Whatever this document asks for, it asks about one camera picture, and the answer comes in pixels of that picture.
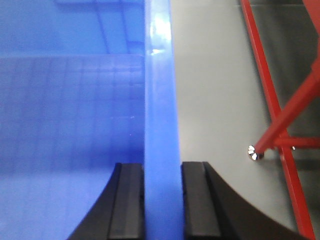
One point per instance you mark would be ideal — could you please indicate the red metal frame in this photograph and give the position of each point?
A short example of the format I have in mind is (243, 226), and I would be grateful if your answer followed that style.
(284, 36)

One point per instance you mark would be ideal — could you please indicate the blue plastic bin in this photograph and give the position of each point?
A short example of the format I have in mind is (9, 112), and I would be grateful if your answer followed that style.
(85, 84)

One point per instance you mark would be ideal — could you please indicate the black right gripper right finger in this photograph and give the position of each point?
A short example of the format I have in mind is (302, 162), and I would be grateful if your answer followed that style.
(213, 210)

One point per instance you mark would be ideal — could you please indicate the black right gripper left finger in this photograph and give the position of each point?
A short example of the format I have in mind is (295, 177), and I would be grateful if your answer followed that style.
(119, 211)

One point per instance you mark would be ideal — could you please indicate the silver screw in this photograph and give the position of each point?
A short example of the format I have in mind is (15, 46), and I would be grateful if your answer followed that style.
(253, 155)

